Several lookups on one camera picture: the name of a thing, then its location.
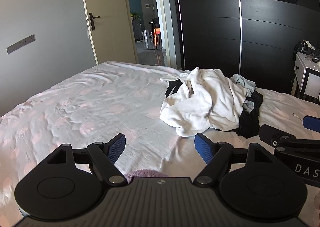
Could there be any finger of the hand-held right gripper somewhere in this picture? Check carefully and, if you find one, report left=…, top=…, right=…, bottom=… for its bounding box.
left=302, top=115, right=320, bottom=130
left=258, top=124, right=320, bottom=154

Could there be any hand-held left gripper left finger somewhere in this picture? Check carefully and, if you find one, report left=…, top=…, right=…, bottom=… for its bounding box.
left=47, top=133, right=127, bottom=188

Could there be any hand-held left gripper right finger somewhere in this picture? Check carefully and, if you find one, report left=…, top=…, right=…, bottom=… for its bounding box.
left=194, top=133, right=274, bottom=188

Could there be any white sweatshirt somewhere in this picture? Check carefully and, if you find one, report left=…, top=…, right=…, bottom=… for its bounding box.
left=159, top=66, right=253, bottom=138

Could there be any black garment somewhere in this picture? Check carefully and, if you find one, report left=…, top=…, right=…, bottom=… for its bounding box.
left=236, top=89, right=265, bottom=139

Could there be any grey garment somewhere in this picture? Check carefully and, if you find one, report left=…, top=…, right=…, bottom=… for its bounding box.
left=243, top=100, right=256, bottom=114

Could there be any person's pink fuzzy clothing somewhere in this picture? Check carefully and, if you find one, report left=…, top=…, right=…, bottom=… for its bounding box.
left=123, top=169, right=171, bottom=184

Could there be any white nightstand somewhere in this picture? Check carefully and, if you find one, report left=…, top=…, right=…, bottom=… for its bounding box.
left=291, top=51, right=320, bottom=105

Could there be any pink polka dot bed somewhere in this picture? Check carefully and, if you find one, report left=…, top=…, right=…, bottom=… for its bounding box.
left=0, top=61, right=320, bottom=227

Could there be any light blue garment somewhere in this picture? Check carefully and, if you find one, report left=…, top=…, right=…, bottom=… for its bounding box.
left=229, top=73, right=256, bottom=97

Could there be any black cloth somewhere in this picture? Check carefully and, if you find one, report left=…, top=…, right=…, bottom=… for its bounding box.
left=165, top=80, right=185, bottom=98

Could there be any dark clutter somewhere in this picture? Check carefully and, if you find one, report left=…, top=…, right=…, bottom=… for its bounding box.
left=293, top=39, right=320, bottom=64

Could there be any black sliding wardrobe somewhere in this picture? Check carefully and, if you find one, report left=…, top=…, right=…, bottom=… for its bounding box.
left=172, top=0, right=320, bottom=95

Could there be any orange chair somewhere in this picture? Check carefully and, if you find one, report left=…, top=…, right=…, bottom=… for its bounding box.
left=153, top=26, right=163, bottom=50

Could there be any dark cabinet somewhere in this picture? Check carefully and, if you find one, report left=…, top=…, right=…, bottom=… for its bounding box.
left=132, top=18, right=146, bottom=42

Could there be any beige door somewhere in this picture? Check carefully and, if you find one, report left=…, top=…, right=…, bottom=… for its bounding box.
left=80, top=0, right=139, bottom=65

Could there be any dark door handle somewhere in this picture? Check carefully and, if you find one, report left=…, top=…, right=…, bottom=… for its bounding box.
left=88, top=12, right=101, bottom=31

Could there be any grey wall switch panel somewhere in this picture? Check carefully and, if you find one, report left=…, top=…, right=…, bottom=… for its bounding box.
left=6, top=34, right=36, bottom=55

